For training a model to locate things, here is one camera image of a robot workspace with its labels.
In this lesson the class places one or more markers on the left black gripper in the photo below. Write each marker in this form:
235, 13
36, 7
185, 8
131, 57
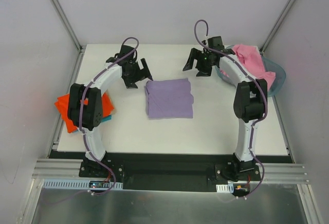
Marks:
137, 74

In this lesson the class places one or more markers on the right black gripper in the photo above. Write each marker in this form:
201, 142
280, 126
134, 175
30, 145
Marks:
199, 61

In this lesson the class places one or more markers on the purple t shirt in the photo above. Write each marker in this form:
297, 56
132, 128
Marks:
169, 99

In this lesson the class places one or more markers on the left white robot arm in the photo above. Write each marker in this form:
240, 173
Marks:
85, 105

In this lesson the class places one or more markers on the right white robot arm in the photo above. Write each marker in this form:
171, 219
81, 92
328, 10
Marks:
250, 101

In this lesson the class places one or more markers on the teal folded t shirt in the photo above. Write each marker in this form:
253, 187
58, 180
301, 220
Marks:
104, 119

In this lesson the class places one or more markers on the pink t shirt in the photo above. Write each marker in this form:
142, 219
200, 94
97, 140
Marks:
251, 59

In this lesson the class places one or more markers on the blue plastic basket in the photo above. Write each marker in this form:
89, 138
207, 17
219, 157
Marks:
280, 76

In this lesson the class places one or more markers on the orange folded t shirt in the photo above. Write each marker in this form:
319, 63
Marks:
62, 106

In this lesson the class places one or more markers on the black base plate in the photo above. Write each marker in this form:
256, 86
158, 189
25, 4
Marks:
150, 183

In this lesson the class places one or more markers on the right aluminium frame post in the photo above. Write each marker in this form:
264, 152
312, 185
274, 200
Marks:
277, 25

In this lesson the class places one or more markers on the aluminium frame post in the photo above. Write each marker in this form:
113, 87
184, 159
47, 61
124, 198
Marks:
63, 18
277, 25

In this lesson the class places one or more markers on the left aluminium frame post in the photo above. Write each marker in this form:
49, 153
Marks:
63, 18

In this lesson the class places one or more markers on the right white cable duct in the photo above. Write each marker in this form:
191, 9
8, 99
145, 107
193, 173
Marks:
225, 188

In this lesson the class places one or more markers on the white cable duct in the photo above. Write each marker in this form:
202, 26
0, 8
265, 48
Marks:
225, 188
81, 184

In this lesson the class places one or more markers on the left white cable duct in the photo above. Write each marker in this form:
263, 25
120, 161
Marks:
81, 184

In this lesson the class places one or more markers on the aluminium rail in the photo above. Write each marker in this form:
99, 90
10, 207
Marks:
73, 169

